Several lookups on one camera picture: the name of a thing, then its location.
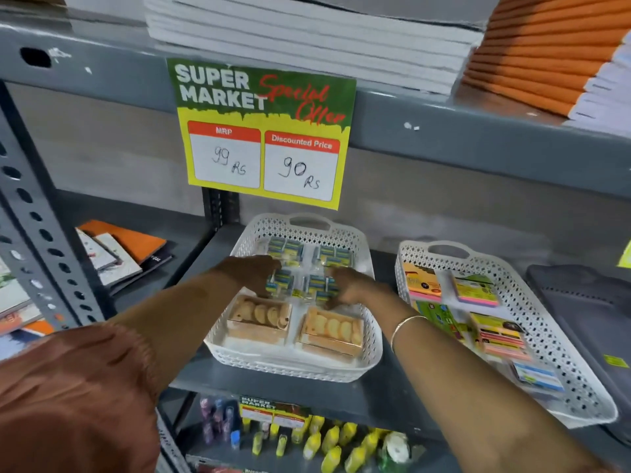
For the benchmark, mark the person's right hand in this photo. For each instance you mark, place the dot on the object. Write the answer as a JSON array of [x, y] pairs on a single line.
[[360, 288]]

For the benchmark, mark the person's left hand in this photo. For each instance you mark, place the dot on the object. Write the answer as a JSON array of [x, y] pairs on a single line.
[[249, 273]]

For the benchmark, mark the person's right fingers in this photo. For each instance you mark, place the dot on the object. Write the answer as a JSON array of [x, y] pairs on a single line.
[[337, 290]]

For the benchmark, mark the person's left fingers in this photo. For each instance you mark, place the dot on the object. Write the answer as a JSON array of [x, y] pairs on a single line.
[[271, 278]]

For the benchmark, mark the blue yellow small packet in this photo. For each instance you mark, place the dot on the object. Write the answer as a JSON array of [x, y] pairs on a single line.
[[315, 286], [282, 286], [335, 256], [286, 248]]

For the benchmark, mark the person's right forearm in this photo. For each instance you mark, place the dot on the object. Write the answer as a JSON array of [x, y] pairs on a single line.
[[468, 398]]

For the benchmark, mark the person's left forearm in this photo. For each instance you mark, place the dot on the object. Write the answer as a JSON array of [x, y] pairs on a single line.
[[172, 320]]

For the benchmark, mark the wooden box with round pieces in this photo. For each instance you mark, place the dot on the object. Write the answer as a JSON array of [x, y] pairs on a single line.
[[330, 332], [256, 317]]

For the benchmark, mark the thin gold bangle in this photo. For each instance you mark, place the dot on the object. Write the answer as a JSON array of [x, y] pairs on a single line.
[[402, 329]]

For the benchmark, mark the white perforated basket with boxes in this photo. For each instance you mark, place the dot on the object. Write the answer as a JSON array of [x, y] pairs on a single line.
[[296, 362]]

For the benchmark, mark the orange black sticky note pack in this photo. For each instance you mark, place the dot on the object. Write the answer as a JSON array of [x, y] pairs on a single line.
[[421, 283]]

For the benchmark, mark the black notebook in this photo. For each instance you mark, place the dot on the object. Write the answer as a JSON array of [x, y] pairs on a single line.
[[148, 270]]

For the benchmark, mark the small green yellow price sign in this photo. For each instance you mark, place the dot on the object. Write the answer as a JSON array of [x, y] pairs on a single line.
[[273, 412]]

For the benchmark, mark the pink green sticky note pack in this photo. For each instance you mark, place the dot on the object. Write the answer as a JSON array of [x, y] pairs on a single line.
[[475, 290]]

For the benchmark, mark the orange notebook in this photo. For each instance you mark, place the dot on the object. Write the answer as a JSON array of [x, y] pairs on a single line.
[[128, 241]]

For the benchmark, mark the cluster of purple blue bottles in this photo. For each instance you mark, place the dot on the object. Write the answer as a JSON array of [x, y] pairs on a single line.
[[217, 418]]

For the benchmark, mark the row of yellow bottles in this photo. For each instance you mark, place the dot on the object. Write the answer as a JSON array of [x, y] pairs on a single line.
[[330, 443]]

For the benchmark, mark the multicolour sticky note pack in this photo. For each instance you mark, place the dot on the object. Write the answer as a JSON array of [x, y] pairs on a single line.
[[498, 337]]

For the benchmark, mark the white green round dispenser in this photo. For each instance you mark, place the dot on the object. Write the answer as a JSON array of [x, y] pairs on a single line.
[[397, 447]]

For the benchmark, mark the white red printed notebook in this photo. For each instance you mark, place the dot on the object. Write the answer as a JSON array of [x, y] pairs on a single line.
[[96, 251]]

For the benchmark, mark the grey metal shelf rack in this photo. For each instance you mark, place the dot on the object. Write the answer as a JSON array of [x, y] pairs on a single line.
[[443, 128]]

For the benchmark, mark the white blue sticky note pack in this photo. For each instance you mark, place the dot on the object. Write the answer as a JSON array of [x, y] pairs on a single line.
[[537, 376]]

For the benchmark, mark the grey perforated rack upright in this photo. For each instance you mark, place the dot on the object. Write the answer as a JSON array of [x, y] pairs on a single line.
[[44, 231]]

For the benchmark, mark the white perforated basket with notes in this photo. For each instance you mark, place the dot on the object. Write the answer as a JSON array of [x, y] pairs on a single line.
[[562, 349]]

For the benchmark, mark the rust brown sleeve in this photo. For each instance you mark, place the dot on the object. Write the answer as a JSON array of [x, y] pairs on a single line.
[[69, 403]]

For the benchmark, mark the stack of white books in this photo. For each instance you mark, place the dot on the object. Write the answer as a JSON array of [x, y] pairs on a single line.
[[305, 39]]

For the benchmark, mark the dark grey plastic basket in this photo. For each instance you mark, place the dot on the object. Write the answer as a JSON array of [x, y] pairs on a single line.
[[581, 310]]

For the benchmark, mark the pile of colourful books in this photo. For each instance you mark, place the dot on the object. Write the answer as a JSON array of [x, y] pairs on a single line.
[[17, 305]]

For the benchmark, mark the small yellow green label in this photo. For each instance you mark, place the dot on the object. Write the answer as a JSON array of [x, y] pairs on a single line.
[[616, 361]]

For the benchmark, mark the yellow tag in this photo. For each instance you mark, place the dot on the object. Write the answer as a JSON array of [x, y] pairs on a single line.
[[626, 255]]

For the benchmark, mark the stack of orange books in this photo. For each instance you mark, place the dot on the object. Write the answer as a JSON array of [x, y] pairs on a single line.
[[537, 54]]

